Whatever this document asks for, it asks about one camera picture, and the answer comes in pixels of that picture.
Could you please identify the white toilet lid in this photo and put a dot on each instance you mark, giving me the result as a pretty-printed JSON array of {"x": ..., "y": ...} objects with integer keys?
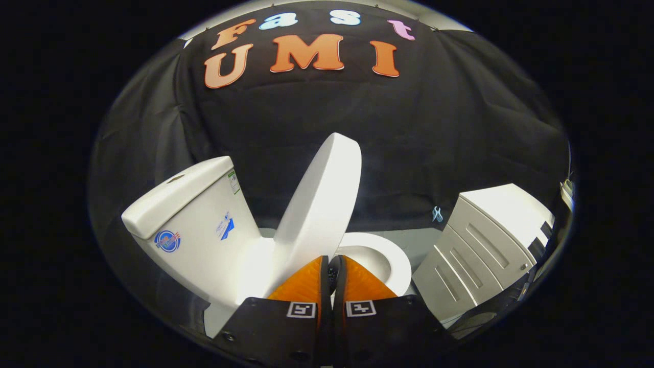
[{"x": 322, "y": 204}]

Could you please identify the white ceramic toilet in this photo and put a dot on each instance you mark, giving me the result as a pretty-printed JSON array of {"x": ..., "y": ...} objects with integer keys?
[{"x": 194, "y": 214}]

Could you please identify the white cabinet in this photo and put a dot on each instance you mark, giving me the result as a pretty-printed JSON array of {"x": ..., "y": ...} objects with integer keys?
[{"x": 485, "y": 240}]

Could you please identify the black backdrop cloth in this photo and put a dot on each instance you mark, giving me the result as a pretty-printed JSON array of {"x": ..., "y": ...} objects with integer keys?
[{"x": 409, "y": 128}]

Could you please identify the light blue clip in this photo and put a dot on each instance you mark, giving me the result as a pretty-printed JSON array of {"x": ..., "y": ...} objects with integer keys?
[{"x": 437, "y": 214}]

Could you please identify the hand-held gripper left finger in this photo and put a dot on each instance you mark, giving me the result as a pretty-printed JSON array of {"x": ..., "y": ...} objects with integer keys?
[{"x": 265, "y": 332}]

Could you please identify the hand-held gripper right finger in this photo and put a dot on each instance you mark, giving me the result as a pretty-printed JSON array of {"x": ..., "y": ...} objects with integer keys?
[{"x": 398, "y": 332}]

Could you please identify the flat black pad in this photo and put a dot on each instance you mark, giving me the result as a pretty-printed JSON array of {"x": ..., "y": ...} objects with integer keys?
[{"x": 542, "y": 240}]

